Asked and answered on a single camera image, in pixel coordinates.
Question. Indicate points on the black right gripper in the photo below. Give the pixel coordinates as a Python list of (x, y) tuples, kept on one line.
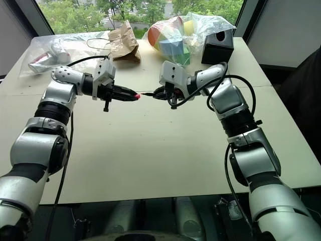
[(171, 93)]

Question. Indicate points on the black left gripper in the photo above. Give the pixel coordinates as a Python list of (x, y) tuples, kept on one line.
[(106, 91)]

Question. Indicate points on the thin black marker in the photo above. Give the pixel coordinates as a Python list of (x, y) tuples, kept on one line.
[(148, 94)]

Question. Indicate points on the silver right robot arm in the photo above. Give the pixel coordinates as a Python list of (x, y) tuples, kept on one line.
[(260, 153)]

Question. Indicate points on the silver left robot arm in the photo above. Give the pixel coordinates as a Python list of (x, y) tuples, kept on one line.
[(30, 148)]

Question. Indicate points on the green foam block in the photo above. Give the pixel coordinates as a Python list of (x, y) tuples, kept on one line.
[(183, 58)]

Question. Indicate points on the blue foam block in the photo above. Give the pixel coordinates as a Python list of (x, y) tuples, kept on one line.
[(171, 49)]

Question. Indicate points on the crumpled brown paper bag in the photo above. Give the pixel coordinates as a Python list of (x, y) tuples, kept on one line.
[(124, 42)]

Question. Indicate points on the orange foam block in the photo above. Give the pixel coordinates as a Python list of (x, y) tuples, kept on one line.
[(153, 36)]

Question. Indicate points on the clear plastic bag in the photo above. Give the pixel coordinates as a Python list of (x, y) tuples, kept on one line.
[(75, 47)]

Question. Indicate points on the yellow foam block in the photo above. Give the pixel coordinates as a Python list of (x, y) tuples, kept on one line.
[(188, 27)]

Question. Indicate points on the black tissue box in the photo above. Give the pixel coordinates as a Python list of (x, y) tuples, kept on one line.
[(217, 49)]

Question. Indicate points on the clear bag of foam blocks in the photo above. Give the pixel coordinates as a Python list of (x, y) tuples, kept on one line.
[(200, 27)]

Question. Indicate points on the white plastic cylinder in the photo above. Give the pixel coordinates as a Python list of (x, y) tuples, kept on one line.
[(60, 51)]

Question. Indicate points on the silver foil pouch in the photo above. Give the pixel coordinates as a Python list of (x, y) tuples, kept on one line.
[(41, 62)]

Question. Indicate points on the grey rounded shape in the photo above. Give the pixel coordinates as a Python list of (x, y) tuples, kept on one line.
[(120, 217), (189, 217)]

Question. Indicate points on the black box under table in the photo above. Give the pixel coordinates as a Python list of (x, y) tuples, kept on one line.
[(225, 213)]

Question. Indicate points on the dark upholstered chair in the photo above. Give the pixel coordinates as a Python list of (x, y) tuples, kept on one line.
[(303, 100)]

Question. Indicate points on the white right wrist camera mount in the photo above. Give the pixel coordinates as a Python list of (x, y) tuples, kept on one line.
[(173, 72)]

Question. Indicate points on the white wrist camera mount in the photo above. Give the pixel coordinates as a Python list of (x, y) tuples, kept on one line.
[(173, 72), (105, 71)]

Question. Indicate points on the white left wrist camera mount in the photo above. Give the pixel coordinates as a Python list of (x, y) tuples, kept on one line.
[(105, 71)]

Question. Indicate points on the dark window frame post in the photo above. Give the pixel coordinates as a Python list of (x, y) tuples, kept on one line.
[(37, 17), (247, 17)]

